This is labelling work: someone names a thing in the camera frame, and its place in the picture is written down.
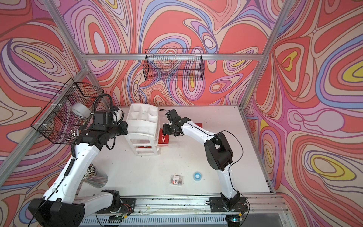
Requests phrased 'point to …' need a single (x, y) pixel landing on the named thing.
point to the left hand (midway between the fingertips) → (128, 125)
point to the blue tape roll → (197, 176)
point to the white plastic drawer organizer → (142, 124)
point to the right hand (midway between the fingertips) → (166, 134)
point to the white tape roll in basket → (81, 110)
